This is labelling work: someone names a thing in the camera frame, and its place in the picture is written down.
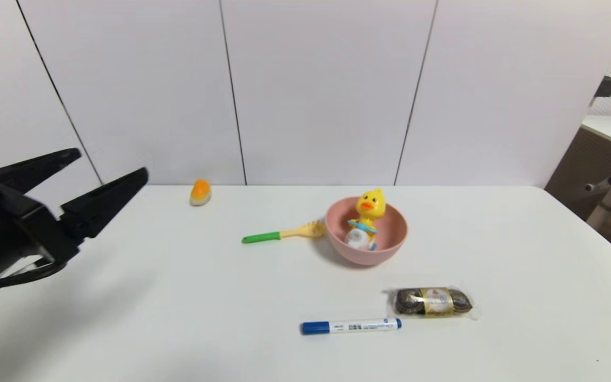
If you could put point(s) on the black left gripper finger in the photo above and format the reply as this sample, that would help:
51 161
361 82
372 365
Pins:
106 199
35 167

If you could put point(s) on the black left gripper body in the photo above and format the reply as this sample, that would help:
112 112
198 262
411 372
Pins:
34 213

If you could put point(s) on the yellow duck toy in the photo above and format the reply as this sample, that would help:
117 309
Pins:
369 204

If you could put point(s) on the pink bowl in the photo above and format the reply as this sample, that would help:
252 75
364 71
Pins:
390 241

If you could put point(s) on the orange and white toy bun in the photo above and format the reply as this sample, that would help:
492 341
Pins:
200 192

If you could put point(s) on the blue and white marker pen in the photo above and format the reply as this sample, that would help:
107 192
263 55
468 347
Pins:
353 325

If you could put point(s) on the wrapped chocolate balls pack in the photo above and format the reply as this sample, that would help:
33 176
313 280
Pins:
433 301

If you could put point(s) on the white desk with brown panel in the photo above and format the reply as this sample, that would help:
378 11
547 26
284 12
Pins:
584 164

